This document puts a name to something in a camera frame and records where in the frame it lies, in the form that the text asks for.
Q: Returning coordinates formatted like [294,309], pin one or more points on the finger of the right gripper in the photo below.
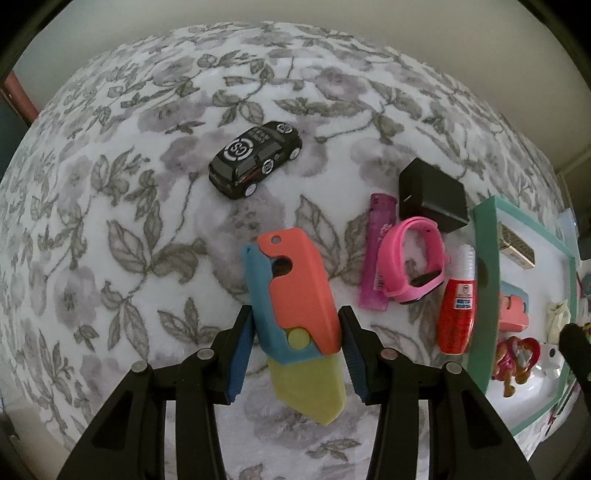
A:
[576,350]

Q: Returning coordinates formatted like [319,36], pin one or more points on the teal white box lid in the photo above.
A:
[525,276]

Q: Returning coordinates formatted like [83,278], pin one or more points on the black power adapter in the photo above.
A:
[427,191]

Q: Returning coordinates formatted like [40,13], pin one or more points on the gold patterned lighter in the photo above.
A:
[515,248]

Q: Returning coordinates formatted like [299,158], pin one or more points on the black toy car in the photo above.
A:
[247,160]

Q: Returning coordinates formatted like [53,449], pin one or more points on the large orange blue toy knife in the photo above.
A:
[297,322]

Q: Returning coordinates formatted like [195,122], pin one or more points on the pink puppy toy figure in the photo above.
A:
[515,359]

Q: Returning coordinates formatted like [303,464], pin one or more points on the pink smart watch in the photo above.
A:
[411,260]

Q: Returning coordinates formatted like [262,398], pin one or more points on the floral grey white blanket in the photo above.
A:
[116,247]

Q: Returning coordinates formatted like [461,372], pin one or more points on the red glue bottle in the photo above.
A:
[458,308]

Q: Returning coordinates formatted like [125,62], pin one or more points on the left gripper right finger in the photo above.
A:
[355,348]

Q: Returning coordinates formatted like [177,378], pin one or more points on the white plastic hair clip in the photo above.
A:
[558,315]

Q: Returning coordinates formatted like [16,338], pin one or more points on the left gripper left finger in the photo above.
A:
[240,345]

